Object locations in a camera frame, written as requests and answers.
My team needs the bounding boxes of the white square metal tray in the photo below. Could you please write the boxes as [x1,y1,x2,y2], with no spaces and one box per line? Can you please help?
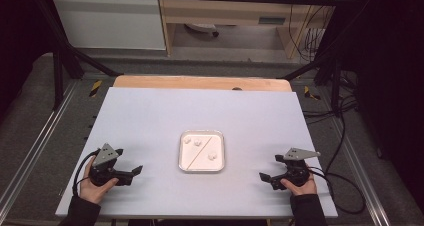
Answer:
[178,129,226,174]

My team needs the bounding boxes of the left hand-held gripper cable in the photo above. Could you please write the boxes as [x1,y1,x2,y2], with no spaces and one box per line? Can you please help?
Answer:
[71,148,101,197]

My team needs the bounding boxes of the office chair base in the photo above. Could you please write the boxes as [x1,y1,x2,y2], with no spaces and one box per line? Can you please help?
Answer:
[184,22,221,38]

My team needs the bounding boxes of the white cabinet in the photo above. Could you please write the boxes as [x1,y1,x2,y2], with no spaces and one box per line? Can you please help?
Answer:
[51,0,167,51]

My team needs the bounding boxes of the hand-held gripper cable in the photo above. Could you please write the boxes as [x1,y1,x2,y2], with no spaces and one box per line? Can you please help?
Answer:
[71,148,101,197]
[306,166,366,216]

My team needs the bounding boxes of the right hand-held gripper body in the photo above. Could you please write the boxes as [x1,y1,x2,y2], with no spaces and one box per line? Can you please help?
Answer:
[271,147,322,191]

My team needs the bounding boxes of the hanging black cables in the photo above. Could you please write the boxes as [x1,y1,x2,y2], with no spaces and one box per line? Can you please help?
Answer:
[287,0,327,63]

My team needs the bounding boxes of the yellow black floor tape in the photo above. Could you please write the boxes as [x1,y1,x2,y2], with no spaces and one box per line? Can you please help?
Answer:
[88,79,103,98]
[303,85,321,101]

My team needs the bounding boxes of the person's left hand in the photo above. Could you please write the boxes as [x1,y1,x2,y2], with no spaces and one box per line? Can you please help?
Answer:
[79,157,120,205]

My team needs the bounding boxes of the black floor cables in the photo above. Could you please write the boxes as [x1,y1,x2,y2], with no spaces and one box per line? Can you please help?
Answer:
[301,70,360,127]

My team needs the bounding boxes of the aluminium floor rail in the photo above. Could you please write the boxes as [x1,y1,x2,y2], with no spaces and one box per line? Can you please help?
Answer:
[328,117,392,226]
[0,80,80,214]

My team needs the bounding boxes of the light wooden desk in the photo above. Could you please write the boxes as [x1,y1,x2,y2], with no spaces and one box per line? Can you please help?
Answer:
[156,0,336,59]

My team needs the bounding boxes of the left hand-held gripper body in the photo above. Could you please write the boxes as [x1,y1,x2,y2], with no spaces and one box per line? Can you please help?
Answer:
[88,143,133,187]

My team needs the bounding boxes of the person's right hand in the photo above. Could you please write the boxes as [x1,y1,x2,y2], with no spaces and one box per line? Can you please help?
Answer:
[280,172,318,197]

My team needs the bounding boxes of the right hand-held gripper cable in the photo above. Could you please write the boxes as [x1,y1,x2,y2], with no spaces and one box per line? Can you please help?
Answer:
[306,166,366,216]

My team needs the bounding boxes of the wooden table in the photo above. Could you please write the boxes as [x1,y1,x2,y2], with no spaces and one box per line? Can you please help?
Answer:
[112,74,293,93]

